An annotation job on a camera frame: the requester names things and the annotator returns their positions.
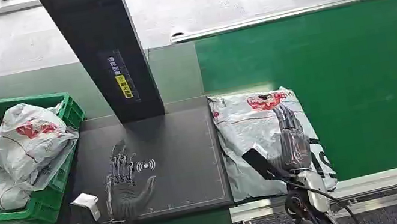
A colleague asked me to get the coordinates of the black scanning platform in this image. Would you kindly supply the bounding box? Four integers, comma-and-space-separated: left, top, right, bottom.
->
50, 94, 237, 224

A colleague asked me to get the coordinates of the translucent grey parcel bag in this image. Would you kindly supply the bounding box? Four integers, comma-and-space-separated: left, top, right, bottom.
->
24, 138, 87, 193

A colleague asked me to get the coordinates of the aluminium conveyor rail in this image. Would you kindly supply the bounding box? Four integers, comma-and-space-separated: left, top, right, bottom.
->
227, 163, 397, 224
167, 0, 397, 45

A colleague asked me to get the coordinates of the white parcel bag red print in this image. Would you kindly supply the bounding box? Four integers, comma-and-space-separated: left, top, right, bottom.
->
0, 95, 86, 190

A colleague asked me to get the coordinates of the grey parcel bag red print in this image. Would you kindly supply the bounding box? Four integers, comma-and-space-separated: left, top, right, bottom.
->
207, 77, 341, 209

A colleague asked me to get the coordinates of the yellow sticker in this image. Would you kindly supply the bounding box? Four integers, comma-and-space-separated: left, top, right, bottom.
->
115, 73, 135, 101

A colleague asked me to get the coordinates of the black scanner post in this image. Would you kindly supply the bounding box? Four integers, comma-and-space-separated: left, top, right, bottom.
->
36, 0, 166, 135

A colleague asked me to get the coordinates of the green conveyor belt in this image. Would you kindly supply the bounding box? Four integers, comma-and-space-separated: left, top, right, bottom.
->
192, 0, 397, 202

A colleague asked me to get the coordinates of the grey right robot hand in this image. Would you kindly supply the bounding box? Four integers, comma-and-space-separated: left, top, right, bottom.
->
234, 100, 317, 186

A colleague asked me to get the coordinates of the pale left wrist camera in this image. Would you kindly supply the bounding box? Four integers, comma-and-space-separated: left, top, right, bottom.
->
68, 190, 103, 224

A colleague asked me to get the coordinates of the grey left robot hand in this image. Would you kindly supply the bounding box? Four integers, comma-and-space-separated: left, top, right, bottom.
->
95, 135, 164, 224

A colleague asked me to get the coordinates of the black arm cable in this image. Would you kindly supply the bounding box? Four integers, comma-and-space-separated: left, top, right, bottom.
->
274, 165, 362, 224

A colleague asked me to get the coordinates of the small white parcel bag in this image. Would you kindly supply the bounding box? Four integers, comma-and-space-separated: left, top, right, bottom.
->
0, 164, 36, 213

